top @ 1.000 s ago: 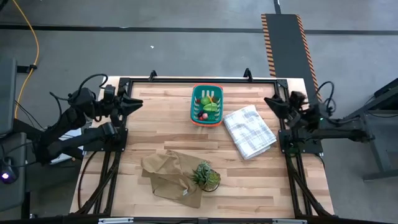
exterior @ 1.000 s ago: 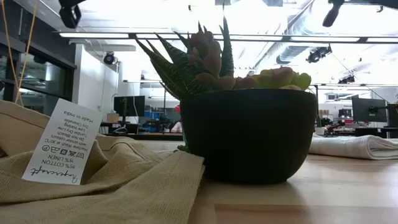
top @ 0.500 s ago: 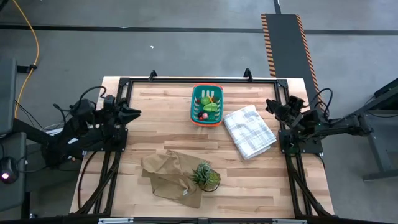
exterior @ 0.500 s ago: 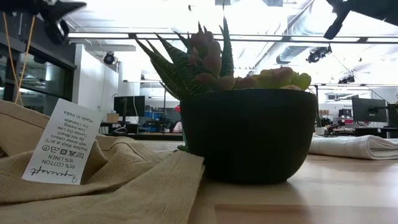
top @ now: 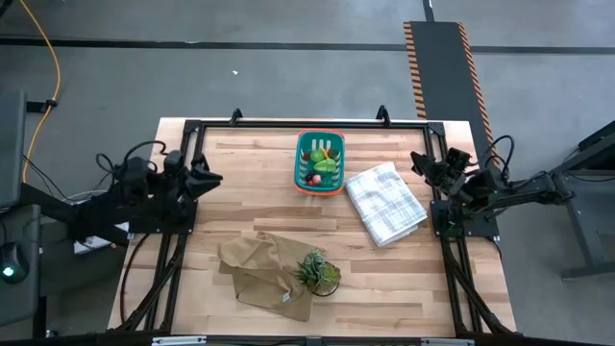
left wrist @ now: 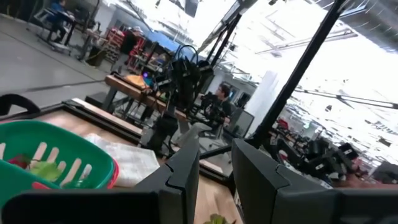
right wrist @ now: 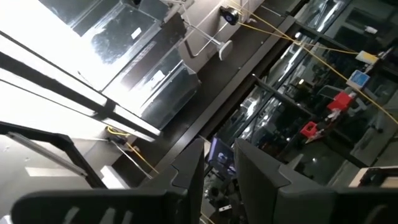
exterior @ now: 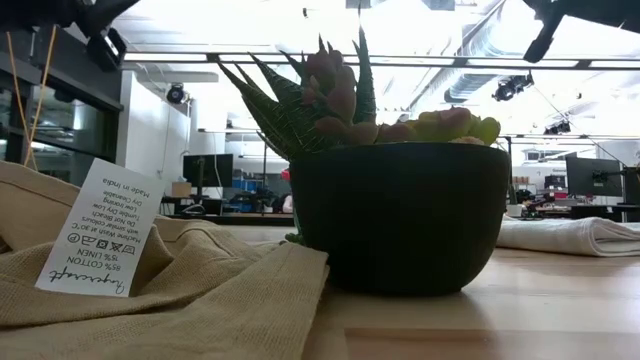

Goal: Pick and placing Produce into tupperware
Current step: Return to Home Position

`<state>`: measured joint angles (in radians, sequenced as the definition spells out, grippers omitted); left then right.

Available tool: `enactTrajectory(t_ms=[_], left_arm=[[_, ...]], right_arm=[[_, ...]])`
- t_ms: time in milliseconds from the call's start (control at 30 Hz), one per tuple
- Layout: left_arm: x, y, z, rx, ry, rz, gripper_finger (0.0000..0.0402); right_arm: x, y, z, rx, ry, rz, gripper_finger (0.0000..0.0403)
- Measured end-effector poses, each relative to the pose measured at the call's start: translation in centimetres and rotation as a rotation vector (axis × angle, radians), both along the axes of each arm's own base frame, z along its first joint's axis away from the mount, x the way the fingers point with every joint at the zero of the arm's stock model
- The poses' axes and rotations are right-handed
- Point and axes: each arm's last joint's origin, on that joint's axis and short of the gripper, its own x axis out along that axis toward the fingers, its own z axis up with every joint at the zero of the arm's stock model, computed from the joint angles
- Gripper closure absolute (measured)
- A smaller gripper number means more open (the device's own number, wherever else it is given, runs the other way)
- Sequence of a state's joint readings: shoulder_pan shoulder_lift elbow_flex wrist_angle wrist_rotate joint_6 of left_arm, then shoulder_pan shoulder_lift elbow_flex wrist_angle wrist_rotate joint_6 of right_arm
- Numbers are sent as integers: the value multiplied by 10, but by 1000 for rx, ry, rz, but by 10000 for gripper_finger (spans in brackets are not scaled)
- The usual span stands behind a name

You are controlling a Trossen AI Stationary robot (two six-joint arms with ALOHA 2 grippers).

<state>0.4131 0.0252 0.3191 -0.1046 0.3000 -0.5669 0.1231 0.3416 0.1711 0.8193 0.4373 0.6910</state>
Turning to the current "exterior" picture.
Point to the white care label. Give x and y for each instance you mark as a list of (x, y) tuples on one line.
[(100, 235)]

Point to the white plaid folded towel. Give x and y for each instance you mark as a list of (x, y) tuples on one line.
[(575, 235)]

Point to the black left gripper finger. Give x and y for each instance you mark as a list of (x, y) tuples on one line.
[(107, 12), (106, 50)]

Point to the white cup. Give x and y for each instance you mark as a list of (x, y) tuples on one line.
[(513, 211)]

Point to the red storage bin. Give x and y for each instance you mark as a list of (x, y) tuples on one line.
[(555, 193)]

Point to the black computer monitor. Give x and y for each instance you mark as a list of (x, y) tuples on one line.
[(592, 175), (632, 187), (207, 170)]

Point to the succulent plant in black pot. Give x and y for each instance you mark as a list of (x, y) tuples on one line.
[(400, 220)]

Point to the blue storage bin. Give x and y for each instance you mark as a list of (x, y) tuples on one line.
[(245, 184)]

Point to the tan linen cloth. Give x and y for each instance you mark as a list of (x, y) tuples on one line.
[(200, 300)]

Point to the brown cardboard box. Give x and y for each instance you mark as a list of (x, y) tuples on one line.
[(181, 190)]

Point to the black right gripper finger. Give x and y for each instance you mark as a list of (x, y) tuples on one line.
[(542, 32)]

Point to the silver ventilation duct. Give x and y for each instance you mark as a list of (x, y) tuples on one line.
[(467, 87)]

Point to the black ceiling camera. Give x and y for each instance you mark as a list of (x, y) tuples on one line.
[(176, 94)]

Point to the black ceiling device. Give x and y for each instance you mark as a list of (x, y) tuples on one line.
[(557, 128), (510, 87)]

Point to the black aluminium table frame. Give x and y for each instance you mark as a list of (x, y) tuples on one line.
[(240, 219)]

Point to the dark glass cabinet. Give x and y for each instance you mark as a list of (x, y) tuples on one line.
[(75, 125)]

